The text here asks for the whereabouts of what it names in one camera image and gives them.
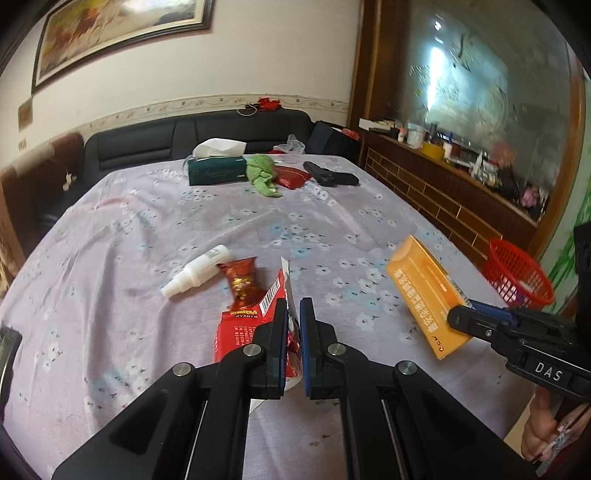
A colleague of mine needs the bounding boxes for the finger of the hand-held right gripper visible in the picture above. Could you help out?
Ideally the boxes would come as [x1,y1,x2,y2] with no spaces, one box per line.
[467,300,520,324]
[447,305,509,346]

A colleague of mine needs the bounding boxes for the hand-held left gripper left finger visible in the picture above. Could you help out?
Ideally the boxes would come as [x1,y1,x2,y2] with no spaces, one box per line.
[52,298,289,480]

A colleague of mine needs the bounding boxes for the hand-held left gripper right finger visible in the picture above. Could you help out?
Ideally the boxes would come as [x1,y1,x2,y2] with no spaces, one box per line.
[299,298,539,480]

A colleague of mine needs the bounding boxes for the red snack packet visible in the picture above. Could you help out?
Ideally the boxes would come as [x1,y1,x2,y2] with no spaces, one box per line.
[215,258,305,393]

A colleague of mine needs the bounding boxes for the red plastic basket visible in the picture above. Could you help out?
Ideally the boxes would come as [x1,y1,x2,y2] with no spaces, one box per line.
[482,239,555,310]

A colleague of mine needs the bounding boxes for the orange cardboard box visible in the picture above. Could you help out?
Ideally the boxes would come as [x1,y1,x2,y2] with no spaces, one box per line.
[385,235,472,361]

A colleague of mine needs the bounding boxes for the person's right hand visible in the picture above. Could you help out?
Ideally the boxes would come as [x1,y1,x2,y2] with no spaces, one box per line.
[522,392,591,463]

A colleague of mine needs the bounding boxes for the red candy wrapper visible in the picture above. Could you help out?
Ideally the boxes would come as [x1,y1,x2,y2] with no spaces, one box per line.
[217,257,269,309]

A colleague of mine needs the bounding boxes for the white spray bottle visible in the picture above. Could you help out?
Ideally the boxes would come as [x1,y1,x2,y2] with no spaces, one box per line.
[161,244,230,299]

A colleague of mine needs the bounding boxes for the wooden brick-pattern cabinet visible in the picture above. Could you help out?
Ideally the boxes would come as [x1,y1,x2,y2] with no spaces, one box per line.
[360,131,550,273]

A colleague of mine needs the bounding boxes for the row of cabinet clutter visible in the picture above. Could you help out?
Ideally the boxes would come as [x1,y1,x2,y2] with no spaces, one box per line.
[360,117,550,217]

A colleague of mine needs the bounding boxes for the red pouch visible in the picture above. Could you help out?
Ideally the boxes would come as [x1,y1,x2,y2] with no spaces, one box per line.
[272,165,312,190]

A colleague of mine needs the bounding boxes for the black toy gun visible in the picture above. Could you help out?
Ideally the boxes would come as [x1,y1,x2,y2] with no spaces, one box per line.
[303,161,360,188]

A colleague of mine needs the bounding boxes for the green cloth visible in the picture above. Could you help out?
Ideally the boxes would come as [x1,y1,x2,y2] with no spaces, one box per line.
[246,154,283,198]

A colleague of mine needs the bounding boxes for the green tissue box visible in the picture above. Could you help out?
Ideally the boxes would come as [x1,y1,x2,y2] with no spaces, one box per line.
[187,137,247,186]

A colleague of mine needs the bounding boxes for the white plastic bag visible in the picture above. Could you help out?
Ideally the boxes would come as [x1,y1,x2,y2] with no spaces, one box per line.
[273,134,306,155]

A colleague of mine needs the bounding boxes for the dark shopping bag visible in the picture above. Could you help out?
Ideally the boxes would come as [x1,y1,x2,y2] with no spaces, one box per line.
[307,120,362,162]

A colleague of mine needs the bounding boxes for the black leather sofa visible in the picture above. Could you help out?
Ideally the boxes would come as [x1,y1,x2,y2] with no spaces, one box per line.
[83,109,312,178]

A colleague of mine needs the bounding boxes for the framed horse painting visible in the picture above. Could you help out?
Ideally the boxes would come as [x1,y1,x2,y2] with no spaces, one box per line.
[31,0,215,93]

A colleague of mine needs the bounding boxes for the large wall mirror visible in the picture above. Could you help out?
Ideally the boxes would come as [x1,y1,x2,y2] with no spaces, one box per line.
[397,0,578,222]

